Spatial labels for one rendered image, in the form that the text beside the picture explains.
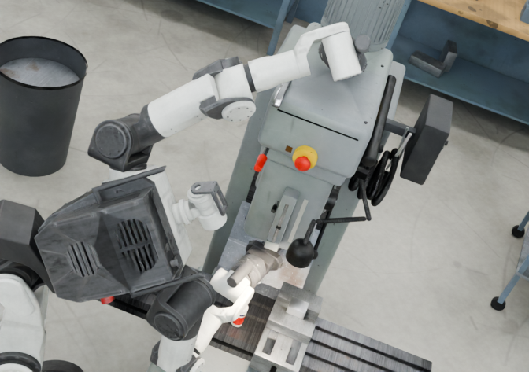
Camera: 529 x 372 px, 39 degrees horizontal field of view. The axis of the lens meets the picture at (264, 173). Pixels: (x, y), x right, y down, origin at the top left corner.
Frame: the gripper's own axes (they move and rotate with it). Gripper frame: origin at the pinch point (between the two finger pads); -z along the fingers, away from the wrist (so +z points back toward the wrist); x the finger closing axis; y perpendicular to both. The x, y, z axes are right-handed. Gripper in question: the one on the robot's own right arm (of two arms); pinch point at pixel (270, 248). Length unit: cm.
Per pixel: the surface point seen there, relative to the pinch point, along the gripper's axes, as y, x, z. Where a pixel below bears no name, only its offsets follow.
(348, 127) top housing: -65, -12, 20
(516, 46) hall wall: 75, -12, -437
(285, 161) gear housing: -42.3, 1.2, 13.6
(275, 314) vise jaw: 21.4, -10.3, 2.4
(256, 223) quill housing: -15.1, 3.9, 10.5
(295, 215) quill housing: -23.3, -5.5, 8.0
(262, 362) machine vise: 27.6, -15.4, 16.8
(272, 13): 98, 157, -334
